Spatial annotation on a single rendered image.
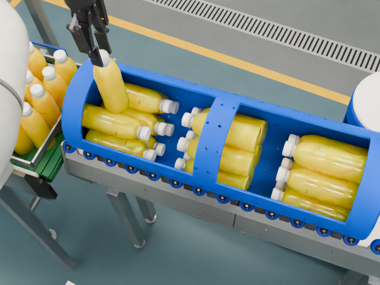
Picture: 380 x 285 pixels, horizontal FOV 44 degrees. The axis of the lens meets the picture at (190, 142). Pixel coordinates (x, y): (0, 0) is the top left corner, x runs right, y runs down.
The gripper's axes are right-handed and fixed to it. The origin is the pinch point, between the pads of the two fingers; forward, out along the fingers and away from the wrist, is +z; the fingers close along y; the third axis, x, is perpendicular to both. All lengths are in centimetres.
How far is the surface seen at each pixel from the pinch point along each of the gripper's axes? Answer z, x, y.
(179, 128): 39.6, -15.0, 7.3
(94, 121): 23.4, 3.7, -7.6
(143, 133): 24.5, -11.0, -6.2
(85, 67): 14.1, 9.8, 3.4
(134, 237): 121, 8, -10
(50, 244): 101, 35, -30
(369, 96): 34, -68, 34
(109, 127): 23.8, -1.2, -7.9
